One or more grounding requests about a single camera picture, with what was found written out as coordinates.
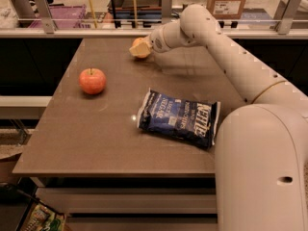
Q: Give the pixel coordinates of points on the blue Kettle chips bag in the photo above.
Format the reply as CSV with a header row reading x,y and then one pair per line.
x,y
192,121

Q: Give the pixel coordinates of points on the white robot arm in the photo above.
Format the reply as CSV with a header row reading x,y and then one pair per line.
x,y
262,147

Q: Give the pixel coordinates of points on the glass railing with metal posts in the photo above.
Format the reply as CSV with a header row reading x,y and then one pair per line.
x,y
247,29

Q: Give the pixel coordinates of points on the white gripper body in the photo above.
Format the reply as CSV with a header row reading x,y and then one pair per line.
x,y
157,42

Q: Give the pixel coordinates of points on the purple plastic crate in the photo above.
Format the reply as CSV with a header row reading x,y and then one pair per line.
x,y
63,17

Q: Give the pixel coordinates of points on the cardboard box with label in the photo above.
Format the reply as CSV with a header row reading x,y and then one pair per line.
x,y
226,9

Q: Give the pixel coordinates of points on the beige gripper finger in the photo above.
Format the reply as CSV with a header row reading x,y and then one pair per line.
x,y
141,48

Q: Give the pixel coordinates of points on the red apple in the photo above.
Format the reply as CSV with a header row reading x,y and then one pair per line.
x,y
92,81

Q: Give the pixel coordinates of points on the blue bin in background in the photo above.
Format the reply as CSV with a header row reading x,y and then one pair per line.
x,y
146,18

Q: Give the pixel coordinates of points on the snack box on floor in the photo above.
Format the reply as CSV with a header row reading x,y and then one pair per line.
x,y
41,218

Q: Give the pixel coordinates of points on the grey table drawer unit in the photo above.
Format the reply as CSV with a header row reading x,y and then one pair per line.
x,y
134,203

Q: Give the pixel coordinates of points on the orange fruit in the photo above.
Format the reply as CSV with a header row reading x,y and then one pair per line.
x,y
137,42

